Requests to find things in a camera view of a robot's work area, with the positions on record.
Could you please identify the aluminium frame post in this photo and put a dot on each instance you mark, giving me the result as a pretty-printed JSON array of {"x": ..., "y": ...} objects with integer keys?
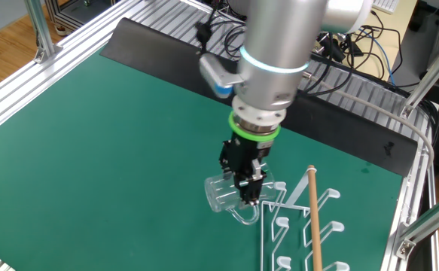
[
  {"x": 38, "y": 22},
  {"x": 430, "y": 75},
  {"x": 430, "y": 222}
]

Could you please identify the beige desk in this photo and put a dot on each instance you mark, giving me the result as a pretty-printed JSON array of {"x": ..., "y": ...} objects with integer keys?
[{"x": 403, "y": 22}]

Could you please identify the green ringed wrist flange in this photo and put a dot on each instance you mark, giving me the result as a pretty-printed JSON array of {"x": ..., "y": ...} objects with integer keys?
[{"x": 249, "y": 135}]

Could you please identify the black white striped cabinet frame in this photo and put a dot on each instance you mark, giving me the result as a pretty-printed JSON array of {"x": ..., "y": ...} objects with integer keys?
[{"x": 59, "y": 15}]

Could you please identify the black rubber mat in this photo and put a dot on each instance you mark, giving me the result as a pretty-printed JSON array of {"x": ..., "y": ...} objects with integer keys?
[{"x": 147, "y": 49}]

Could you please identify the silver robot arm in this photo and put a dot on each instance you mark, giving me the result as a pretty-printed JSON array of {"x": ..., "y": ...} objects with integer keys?
[{"x": 275, "y": 37}]

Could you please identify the black power adapter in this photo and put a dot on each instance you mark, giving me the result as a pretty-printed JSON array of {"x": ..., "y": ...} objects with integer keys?
[{"x": 332, "y": 49}]

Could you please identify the silver wrist camera blue cap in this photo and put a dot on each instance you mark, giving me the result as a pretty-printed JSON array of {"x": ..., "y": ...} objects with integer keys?
[{"x": 213, "y": 73}]

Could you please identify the green table mat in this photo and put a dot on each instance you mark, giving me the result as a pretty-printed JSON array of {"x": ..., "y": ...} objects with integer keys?
[{"x": 72, "y": 150}]

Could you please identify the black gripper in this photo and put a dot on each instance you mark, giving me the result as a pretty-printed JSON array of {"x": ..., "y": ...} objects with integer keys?
[{"x": 247, "y": 154}]

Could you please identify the white keyboard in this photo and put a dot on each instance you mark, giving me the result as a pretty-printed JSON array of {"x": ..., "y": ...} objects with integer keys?
[{"x": 386, "y": 4}]

